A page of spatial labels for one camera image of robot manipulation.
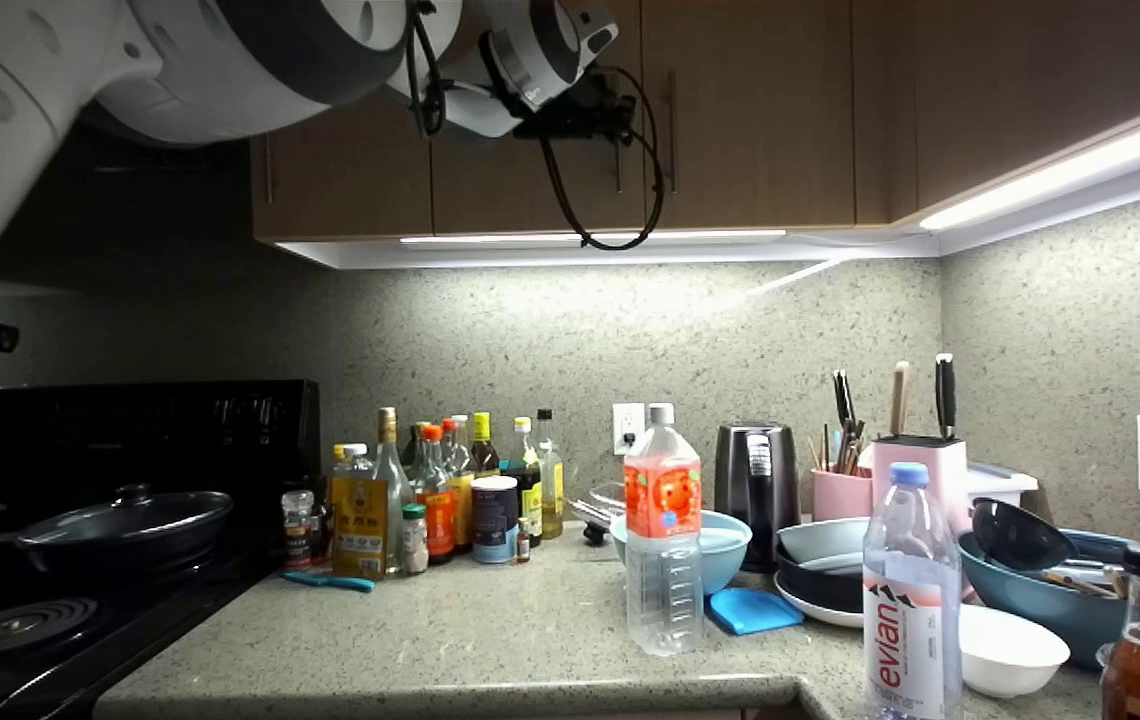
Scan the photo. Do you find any black electric kettle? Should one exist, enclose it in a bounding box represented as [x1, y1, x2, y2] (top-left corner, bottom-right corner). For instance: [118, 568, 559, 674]
[714, 419, 806, 578]

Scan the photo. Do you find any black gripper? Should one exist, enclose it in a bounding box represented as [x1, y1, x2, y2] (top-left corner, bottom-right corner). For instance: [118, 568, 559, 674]
[510, 69, 639, 145]

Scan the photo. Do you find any upright black handled knife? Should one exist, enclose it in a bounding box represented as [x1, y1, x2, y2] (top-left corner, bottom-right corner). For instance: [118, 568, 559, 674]
[934, 346, 959, 443]

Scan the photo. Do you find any white bowl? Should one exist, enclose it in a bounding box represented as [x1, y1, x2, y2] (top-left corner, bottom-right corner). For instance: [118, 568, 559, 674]
[958, 601, 1075, 705]

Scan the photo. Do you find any light blue bowl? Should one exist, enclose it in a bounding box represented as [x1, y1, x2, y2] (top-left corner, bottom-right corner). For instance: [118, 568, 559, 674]
[608, 506, 757, 601]

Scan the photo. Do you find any brown corner wall cabinet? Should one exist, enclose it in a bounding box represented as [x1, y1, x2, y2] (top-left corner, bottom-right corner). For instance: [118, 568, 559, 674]
[850, 0, 1140, 227]

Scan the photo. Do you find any white box lid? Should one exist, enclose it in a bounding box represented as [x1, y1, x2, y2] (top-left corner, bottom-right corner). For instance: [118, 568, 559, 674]
[959, 458, 1045, 512]

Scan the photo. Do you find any wall outlet with plug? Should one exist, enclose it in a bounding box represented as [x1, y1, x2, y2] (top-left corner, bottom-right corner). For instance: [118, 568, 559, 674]
[608, 401, 651, 458]

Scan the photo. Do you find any black ladle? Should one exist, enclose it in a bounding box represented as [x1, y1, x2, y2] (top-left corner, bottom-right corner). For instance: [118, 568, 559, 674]
[965, 497, 1075, 578]

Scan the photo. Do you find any pink utensil cup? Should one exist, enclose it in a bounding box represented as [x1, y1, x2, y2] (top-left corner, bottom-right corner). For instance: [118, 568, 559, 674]
[810, 464, 878, 525]

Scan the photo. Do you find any dark bottle yellow cap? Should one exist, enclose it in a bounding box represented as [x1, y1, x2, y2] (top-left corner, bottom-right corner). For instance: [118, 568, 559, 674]
[466, 408, 510, 484]

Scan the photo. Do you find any black frying pan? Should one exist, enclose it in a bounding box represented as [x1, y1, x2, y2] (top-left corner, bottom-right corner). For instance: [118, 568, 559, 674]
[0, 481, 242, 578]

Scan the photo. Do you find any grey blue bowl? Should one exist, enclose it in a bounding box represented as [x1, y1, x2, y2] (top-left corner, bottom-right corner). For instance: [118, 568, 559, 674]
[773, 512, 873, 572]

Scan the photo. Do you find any short under-cabinet light strip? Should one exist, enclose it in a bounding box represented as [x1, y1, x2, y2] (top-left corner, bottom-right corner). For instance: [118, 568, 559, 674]
[910, 89, 1140, 260]

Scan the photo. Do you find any clear bottle orange label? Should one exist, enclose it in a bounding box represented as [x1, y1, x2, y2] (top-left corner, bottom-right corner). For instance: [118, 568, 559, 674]
[618, 401, 708, 662]

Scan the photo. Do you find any small jar translucent cap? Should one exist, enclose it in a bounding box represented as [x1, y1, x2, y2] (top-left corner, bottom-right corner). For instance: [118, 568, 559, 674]
[278, 487, 332, 578]

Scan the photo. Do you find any brown cabinet door plain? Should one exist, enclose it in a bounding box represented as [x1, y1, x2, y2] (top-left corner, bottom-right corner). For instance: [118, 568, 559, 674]
[244, 90, 438, 246]

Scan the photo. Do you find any leaning black handled knife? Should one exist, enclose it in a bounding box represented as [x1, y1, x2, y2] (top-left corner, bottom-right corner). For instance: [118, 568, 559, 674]
[828, 368, 864, 481]

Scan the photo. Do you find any oil bottle yellow cap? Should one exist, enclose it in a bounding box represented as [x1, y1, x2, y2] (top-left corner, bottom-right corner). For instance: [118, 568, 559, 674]
[503, 412, 549, 547]

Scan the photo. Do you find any large dark blue bowl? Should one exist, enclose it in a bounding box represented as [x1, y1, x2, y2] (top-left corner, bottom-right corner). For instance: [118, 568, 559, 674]
[958, 525, 1134, 673]

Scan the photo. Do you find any tall bottle tan cap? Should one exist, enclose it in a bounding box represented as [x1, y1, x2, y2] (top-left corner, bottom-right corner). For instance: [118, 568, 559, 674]
[373, 402, 414, 578]

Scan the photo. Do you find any dark range hood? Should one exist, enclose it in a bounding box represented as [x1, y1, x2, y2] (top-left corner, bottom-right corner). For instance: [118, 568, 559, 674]
[0, 106, 259, 290]

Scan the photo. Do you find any blue sponge cloth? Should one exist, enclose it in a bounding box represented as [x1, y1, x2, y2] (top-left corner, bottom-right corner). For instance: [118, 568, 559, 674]
[701, 583, 810, 641]

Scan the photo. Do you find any small green cap jar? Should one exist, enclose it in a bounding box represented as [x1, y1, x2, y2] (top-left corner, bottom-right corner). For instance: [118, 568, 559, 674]
[392, 499, 438, 578]

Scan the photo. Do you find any pink white knife block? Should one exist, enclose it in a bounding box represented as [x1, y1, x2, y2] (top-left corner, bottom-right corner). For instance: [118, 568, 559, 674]
[856, 432, 975, 541]

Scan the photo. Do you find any teal handled utensil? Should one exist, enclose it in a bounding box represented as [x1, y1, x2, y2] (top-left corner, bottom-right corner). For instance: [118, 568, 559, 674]
[278, 568, 379, 601]

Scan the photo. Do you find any brown cabinet door with handle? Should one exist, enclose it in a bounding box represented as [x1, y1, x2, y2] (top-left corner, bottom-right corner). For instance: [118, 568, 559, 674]
[639, 0, 856, 233]

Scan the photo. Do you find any orange cap sauce bottle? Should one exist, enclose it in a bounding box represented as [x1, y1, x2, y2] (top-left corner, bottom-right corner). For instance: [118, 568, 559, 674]
[414, 419, 460, 565]

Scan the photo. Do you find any black electric stove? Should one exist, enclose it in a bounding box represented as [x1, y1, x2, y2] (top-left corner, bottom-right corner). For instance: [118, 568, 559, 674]
[0, 376, 328, 720]

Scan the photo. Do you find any long under-cabinet light strip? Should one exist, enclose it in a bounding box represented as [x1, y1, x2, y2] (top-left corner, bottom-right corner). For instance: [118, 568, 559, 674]
[268, 222, 923, 277]

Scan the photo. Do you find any yellow label glass bottle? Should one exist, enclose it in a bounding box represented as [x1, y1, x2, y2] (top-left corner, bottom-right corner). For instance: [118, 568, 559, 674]
[323, 441, 392, 583]

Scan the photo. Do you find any white plate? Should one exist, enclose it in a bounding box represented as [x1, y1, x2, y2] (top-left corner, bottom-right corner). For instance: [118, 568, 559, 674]
[767, 572, 869, 636]

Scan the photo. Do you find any black bowl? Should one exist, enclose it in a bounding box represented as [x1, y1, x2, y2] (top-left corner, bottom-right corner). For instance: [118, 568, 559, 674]
[773, 547, 869, 621]

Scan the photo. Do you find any dark jar white lid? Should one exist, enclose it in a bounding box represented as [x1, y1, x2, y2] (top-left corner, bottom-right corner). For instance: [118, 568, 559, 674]
[470, 473, 527, 572]

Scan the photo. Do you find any glass lid black knob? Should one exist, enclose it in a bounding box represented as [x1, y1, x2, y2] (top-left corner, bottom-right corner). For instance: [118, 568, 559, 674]
[574, 497, 627, 552]

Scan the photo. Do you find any wooden handled knife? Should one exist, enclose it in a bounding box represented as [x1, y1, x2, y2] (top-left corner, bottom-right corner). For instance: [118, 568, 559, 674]
[884, 359, 911, 443]

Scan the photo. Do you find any clear bottle pale cap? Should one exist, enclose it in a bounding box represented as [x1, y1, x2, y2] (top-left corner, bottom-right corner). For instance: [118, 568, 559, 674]
[441, 408, 480, 552]

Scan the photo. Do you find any black cap sauce bottle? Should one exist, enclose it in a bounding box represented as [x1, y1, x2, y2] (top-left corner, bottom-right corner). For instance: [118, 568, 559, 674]
[531, 402, 574, 543]

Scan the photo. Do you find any evian water bottle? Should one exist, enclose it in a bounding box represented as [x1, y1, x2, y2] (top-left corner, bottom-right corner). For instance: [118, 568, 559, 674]
[856, 458, 970, 720]

